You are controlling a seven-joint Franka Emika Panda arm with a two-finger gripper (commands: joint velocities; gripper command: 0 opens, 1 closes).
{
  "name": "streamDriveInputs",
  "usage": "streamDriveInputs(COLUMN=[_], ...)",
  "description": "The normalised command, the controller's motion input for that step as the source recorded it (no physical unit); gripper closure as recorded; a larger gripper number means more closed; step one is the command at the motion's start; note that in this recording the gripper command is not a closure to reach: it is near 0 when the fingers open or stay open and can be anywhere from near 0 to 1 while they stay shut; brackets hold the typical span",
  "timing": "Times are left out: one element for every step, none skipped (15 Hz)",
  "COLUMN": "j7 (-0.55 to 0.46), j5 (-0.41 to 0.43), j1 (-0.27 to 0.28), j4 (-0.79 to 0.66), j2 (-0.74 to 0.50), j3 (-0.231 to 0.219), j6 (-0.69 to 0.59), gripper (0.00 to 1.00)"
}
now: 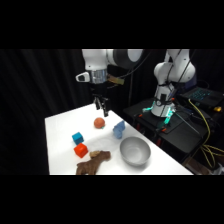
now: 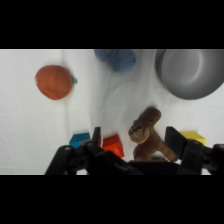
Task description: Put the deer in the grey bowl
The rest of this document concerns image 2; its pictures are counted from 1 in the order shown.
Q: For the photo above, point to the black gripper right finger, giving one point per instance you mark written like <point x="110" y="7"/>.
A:
<point x="174" y="141"/>

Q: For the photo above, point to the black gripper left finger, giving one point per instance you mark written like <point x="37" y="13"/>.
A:
<point x="97" y="136"/>

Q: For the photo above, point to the brown plush deer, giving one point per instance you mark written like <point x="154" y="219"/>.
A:
<point x="149" y="136"/>

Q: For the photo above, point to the grey metal bowl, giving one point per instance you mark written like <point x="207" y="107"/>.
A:
<point x="191" y="73"/>

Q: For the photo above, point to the blue block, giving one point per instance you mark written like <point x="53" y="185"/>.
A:
<point x="79" y="139"/>

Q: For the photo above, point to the red block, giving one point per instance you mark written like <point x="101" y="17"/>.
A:
<point x="113" y="144"/>

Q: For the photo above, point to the yellow block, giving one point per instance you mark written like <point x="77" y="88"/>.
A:
<point x="193" y="136"/>

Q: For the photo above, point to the orange plush fruit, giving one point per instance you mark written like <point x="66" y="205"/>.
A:
<point x="54" y="82"/>

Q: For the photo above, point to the blue cloth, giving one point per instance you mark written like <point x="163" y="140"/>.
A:
<point x="117" y="60"/>

